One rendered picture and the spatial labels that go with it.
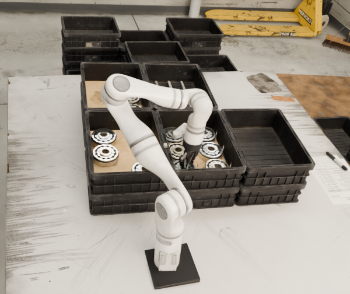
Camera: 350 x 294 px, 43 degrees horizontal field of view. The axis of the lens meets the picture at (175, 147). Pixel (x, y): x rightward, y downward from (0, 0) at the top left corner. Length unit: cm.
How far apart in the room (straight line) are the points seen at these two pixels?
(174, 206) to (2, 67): 288
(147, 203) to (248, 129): 65
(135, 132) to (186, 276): 54
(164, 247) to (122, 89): 54
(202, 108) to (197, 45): 196
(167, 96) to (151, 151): 22
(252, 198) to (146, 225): 46
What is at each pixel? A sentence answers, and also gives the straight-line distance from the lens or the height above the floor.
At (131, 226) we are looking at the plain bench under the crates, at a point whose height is 70.
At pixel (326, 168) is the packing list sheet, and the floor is 70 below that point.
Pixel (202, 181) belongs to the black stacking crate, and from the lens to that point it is 173.
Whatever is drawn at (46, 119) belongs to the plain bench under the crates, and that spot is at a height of 70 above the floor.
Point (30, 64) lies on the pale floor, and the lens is 408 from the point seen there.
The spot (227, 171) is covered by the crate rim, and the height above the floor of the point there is 92.
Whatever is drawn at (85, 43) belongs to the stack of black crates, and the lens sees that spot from 330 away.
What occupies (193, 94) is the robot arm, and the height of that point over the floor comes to 119.
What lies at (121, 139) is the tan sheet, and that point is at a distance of 192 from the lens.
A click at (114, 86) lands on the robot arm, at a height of 127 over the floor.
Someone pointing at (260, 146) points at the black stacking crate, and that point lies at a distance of 204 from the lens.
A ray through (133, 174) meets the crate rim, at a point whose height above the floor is 93.
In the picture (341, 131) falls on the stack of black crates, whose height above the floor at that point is 27.
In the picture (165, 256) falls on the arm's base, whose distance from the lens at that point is 156.
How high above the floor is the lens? 204
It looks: 39 degrees down
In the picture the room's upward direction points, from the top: 10 degrees clockwise
